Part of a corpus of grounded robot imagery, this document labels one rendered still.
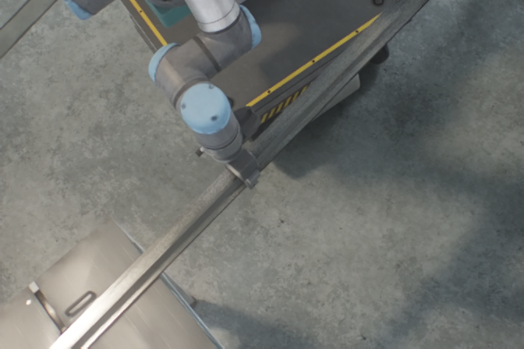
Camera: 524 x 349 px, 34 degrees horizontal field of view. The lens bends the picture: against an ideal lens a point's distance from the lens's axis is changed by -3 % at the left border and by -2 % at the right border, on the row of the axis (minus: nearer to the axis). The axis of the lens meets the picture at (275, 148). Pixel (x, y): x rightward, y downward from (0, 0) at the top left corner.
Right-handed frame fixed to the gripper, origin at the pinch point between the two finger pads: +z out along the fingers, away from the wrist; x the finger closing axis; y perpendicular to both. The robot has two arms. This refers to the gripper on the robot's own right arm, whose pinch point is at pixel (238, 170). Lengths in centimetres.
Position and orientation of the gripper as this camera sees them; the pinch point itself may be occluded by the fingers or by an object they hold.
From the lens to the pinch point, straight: 197.4
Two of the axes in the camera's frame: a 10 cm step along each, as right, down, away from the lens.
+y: -6.9, 7.0, -1.8
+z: 1.7, 4.0, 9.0
